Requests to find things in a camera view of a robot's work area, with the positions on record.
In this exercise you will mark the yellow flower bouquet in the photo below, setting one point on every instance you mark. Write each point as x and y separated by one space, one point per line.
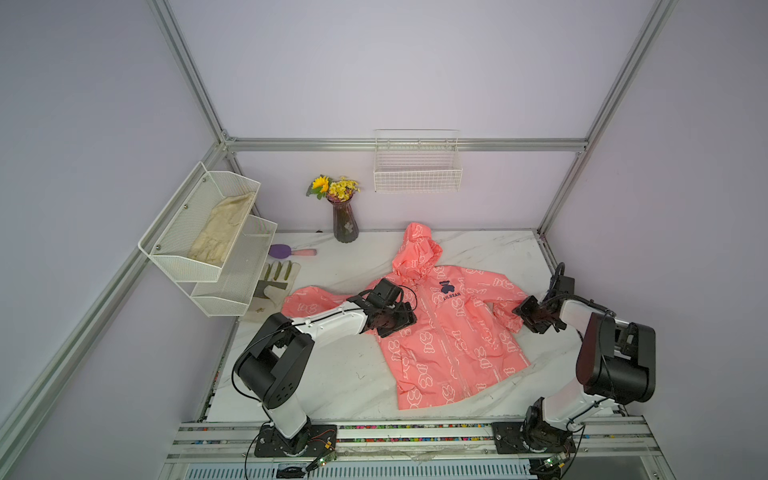
338 190

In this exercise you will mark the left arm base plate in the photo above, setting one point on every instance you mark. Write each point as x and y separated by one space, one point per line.
311 441

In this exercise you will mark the aluminium rail front frame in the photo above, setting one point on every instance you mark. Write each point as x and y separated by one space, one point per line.
420 440

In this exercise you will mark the white mesh lower shelf bin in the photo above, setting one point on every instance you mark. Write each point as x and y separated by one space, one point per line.
231 294

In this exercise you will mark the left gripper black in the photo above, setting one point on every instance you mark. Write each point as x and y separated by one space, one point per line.
405 317

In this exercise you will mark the purple pink hairbrush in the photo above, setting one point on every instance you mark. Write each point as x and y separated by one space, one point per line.
284 251

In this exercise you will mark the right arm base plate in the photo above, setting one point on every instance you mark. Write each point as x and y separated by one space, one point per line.
521 438

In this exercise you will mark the beige cloth in bin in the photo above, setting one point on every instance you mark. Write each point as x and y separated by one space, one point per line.
213 244

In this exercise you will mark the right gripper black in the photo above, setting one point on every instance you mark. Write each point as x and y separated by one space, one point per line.
523 308

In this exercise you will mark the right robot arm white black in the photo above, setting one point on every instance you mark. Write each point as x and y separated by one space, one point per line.
615 365

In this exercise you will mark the beige green work glove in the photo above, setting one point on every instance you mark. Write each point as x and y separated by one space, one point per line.
273 287

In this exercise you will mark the white wire wall basket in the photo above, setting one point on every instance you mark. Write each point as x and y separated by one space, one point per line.
417 161

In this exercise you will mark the white mesh upper shelf bin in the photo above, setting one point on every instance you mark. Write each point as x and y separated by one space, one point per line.
192 239

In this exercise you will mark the white mesh shelf bin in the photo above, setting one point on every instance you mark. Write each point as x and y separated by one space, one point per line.
231 294
192 239

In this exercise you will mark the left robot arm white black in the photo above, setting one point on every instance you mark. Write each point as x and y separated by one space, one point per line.
272 365

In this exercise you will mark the dark glass vase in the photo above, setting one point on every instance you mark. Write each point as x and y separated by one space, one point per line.
345 227

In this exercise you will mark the pink hooded jacket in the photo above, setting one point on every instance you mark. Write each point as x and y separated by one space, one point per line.
464 286

